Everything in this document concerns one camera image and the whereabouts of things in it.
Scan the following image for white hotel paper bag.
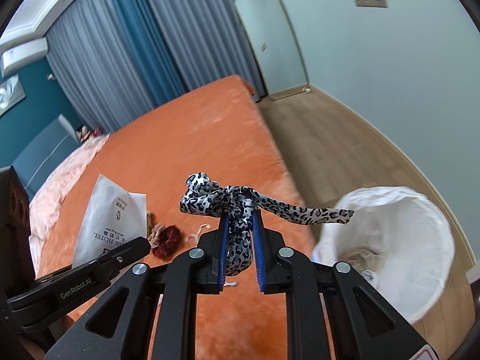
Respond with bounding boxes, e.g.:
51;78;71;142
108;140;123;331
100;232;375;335
72;175;147;267

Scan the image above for stuffed toy by headboard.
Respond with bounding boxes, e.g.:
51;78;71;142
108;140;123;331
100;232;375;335
76;125;103;144

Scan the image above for pink patterned bedsheet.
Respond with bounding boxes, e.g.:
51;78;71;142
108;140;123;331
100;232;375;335
29;134;110;274

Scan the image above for white air conditioner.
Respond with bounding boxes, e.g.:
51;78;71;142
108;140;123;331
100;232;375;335
1;37;49;77

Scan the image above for beige mesh netting trash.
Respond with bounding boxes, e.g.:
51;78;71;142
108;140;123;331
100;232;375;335
341;247;385;273

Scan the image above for gold framed standing mirror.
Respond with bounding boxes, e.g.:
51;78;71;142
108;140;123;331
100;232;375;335
233;0;309;100

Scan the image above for orange bed blanket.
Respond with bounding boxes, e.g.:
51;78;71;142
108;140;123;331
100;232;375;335
39;76;303;359

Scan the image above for white sock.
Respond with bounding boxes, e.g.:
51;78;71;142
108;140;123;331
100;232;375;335
360;270;379;289

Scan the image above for framed wall picture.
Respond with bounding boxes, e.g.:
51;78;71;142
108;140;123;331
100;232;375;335
0;74;26;116

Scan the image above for dark red scrunchie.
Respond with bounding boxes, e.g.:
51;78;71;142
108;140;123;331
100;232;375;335
153;225;182;259

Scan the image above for leopard print fabric strip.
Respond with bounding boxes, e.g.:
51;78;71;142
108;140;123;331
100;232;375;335
180;172;354;276

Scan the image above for grey blue curtains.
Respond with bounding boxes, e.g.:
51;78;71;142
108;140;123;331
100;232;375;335
46;0;266;133

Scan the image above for blue padded headboard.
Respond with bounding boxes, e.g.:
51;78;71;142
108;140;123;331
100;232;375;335
12;114;80;201

